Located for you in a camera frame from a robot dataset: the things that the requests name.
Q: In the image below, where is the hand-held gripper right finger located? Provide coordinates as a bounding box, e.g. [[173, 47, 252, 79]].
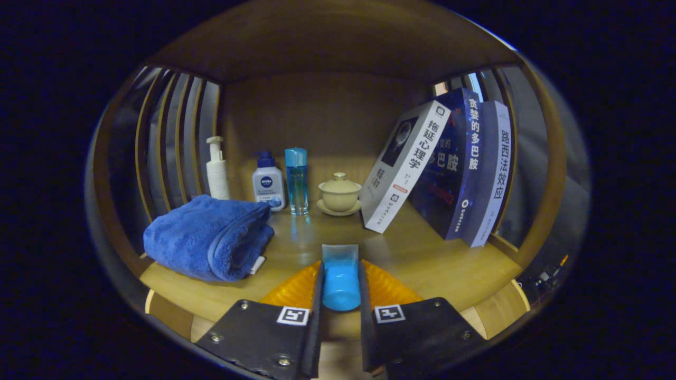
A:
[[359, 260, 485, 378]]

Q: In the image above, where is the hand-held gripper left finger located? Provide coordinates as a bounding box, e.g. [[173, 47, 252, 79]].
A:
[[194, 260, 324, 379]]

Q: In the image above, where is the small blue plastic cup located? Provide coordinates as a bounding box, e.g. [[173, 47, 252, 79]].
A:
[[321, 244, 362, 312]]

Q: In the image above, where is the wooden countertop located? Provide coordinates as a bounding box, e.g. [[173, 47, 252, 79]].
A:
[[138, 201, 523, 324]]

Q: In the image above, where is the wooden cabinet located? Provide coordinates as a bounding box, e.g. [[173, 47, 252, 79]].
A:
[[90, 3, 571, 344]]

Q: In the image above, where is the blue folded towel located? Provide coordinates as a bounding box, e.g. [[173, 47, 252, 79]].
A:
[[143, 194, 275, 282]]

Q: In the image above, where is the black and orange clamp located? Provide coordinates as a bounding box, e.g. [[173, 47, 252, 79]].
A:
[[528, 254, 570, 291]]

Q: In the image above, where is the white tube with blue cap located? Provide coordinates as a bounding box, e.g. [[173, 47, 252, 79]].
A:
[[251, 151, 286, 212]]

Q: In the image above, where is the clear blue bottle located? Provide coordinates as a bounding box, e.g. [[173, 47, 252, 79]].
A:
[[285, 147, 309, 216]]

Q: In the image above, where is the beige lidded teacup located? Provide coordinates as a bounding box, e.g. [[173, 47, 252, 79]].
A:
[[317, 172, 363, 217]]

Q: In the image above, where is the white pump bottle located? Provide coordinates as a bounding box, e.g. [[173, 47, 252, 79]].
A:
[[205, 136, 231, 201]]

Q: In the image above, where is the dark blue book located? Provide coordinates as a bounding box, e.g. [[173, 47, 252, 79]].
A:
[[409, 87, 482, 241]]

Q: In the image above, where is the white book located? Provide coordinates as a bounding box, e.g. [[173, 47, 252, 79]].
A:
[[359, 100, 452, 234]]

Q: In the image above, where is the light purple book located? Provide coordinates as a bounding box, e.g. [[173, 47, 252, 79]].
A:
[[462, 100, 513, 248]]

